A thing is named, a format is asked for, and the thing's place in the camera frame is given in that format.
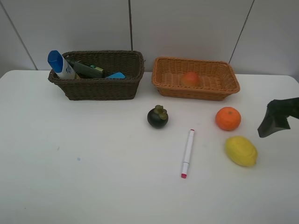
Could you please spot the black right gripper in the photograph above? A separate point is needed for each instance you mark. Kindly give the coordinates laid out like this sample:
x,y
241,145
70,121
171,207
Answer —
x,y
276,117

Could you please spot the yellow lemon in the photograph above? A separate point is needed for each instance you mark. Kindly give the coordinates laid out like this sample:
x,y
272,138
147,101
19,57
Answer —
x,y
241,151

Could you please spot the orange tangerine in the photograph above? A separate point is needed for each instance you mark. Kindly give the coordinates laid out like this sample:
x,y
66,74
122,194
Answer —
x,y
228,118

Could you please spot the white pink-capped marker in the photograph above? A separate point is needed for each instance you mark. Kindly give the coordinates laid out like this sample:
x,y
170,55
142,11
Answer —
x,y
187,155

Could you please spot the red orange peach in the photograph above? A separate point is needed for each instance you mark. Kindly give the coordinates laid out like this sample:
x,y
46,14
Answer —
x,y
190,79

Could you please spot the dark purple mangosteen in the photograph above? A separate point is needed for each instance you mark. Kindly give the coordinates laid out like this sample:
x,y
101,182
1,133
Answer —
x,y
158,117

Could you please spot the blue whiteboard eraser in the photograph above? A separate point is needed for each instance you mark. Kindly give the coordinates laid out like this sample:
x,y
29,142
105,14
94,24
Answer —
x,y
117,75

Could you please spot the dark green rectangular bottle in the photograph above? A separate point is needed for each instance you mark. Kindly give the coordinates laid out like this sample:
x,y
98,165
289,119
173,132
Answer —
x,y
89,71

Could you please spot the white blue-capped shampoo bottle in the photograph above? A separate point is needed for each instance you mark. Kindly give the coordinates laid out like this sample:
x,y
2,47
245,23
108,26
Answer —
x,y
60,66

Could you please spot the orange wicker basket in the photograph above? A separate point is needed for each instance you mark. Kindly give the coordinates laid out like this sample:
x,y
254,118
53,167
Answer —
x,y
217,79

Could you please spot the dark brown wicker basket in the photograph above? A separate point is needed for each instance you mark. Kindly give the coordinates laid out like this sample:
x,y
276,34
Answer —
x,y
129,63

